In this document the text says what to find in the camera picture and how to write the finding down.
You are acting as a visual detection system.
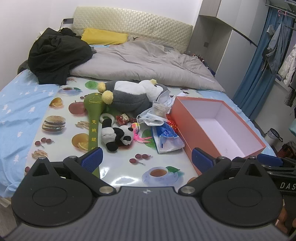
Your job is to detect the small panda plush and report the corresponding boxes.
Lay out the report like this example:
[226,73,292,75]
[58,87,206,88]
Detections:
[101,118,134,152]

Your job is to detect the blue white plastic bag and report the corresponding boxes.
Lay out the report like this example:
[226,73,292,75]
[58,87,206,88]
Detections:
[152,123,185,154]

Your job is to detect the red foil tea packet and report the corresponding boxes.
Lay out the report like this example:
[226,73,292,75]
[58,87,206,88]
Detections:
[167,118,178,133]

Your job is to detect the white fluffy hair tie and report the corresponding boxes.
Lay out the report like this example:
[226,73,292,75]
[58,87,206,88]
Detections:
[99,113,115,125]

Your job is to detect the red snack wrapper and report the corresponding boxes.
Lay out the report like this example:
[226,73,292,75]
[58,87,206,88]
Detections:
[116,113,137,126]

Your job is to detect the pink feather toy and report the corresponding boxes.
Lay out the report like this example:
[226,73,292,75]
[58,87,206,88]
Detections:
[132,123,152,144]

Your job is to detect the blue face mask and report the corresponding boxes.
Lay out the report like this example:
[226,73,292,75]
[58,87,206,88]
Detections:
[136,108,168,126]

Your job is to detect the packaged mask with label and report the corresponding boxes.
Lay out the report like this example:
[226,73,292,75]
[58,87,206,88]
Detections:
[152,90,176,118]

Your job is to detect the small trash bin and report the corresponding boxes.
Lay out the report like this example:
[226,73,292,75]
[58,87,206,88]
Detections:
[264,128,283,146]

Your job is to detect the fruit print table cloth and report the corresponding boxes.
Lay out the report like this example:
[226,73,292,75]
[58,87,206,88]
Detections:
[26,78,200,189]

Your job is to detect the orange cardboard box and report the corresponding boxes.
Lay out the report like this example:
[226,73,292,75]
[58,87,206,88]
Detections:
[170,96,267,175]

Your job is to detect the green fabric massage hammer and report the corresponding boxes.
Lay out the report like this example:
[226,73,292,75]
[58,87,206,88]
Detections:
[82,93,105,178]

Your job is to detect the blue curtain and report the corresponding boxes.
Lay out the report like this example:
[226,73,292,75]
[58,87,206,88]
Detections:
[233,7,295,120]

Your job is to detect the grey white penguin plush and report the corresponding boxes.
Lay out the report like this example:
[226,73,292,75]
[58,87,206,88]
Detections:
[97,79,168,115]

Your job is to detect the hanging clothes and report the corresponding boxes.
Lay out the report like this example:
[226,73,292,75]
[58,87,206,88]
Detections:
[262,23,295,107]

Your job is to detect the grey white wardrobe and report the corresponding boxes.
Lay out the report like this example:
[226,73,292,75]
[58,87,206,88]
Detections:
[187,0,268,98]

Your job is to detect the black clothes pile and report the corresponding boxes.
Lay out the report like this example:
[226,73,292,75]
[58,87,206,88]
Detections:
[28,28,93,86]

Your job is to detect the grey duvet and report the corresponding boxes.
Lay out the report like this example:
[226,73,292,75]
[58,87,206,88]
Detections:
[70,41,225,92]

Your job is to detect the yellow pillow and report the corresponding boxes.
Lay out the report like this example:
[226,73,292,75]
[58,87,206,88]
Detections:
[81,28,128,45]

